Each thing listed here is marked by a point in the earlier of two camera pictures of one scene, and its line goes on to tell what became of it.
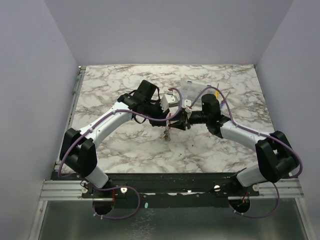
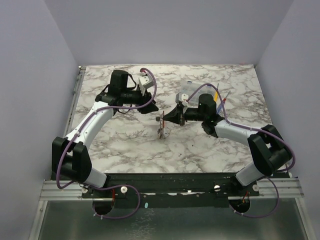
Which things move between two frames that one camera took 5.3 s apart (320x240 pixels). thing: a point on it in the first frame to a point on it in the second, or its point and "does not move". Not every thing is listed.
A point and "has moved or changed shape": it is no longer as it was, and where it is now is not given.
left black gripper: (158, 123) to (150, 107)
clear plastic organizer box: (194, 91) does not move
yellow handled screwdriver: (216, 92) does not move
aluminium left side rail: (72, 103) does not move
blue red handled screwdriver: (223, 101) does not move
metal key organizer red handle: (166, 134) has moved or changed shape
